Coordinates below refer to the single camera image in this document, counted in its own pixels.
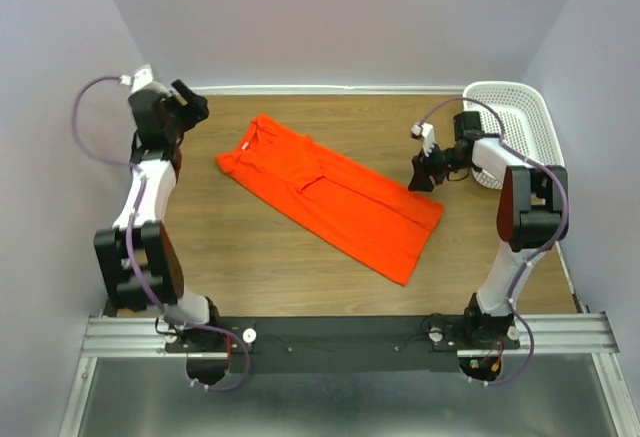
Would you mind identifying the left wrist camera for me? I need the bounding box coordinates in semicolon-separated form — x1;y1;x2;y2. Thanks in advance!
118;64;167;94

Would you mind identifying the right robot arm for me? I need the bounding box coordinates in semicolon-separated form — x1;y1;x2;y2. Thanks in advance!
408;111;568;349

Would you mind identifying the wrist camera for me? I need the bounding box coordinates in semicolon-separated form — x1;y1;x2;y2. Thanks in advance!
118;64;167;94
410;122;436;156

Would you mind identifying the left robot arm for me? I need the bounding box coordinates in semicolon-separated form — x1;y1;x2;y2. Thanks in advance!
93;77;222;352

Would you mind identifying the white perforated basket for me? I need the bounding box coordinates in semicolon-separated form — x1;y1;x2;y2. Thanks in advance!
462;81;565;166

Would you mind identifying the aluminium front rail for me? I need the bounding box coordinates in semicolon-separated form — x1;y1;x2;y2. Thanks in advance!
81;313;619;358

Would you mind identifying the orange t-shirt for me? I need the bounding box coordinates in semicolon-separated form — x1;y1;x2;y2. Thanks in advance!
215;114;444;286

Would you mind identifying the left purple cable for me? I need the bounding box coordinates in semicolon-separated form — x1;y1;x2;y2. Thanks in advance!
70;75;251;393

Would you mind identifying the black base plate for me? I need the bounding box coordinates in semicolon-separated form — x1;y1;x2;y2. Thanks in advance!
164;314;524;376

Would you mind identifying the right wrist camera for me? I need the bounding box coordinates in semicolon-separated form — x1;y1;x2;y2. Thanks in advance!
410;122;436;156

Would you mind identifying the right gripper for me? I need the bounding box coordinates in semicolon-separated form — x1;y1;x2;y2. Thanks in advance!
406;140;470;194

